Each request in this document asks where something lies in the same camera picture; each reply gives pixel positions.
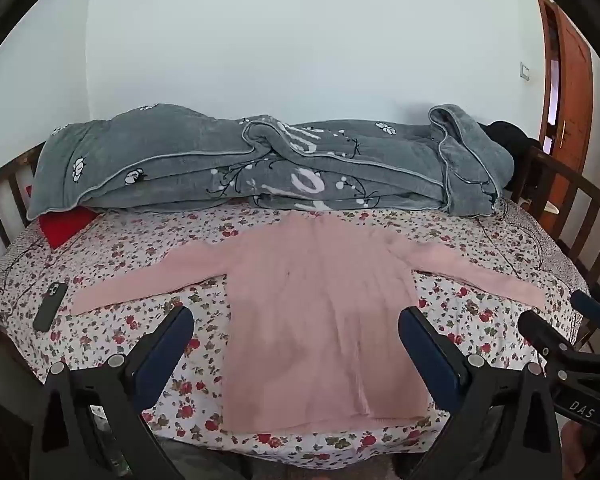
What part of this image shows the dark wooden bed frame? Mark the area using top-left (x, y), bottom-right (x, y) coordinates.
top-left (0, 142), bottom-right (600, 356)

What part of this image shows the black smartphone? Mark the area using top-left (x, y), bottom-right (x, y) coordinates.
top-left (32, 282), bottom-right (69, 332)

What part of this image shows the brown wooden door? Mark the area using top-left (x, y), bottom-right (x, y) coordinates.
top-left (535, 0), bottom-right (595, 156)

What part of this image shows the black garment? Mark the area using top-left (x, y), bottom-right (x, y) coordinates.
top-left (480, 121), bottom-right (538, 191)

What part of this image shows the pink knit sweater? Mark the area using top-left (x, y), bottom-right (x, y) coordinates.
top-left (72, 212), bottom-right (548, 433)

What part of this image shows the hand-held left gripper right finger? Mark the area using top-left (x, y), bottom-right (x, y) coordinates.
top-left (397, 305), bottom-right (563, 480)

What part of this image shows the grey flower print blanket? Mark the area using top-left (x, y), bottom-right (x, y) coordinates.
top-left (26, 102), bottom-right (516, 218)

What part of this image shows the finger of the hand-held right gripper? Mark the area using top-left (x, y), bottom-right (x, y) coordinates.
top-left (570, 290), bottom-right (600, 341)
top-left (517, 310), bottom-right (593, 386)

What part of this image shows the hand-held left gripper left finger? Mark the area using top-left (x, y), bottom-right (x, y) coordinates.
top-left (29, 305), bottom-right (196, 480)

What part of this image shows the floral bed sheet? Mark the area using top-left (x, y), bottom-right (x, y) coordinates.
top-left (0, 195), bottom-right (593, 471)

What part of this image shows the red pillow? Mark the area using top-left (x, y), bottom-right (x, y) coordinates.
top-left (39, 206), bottom-right (101, 250)

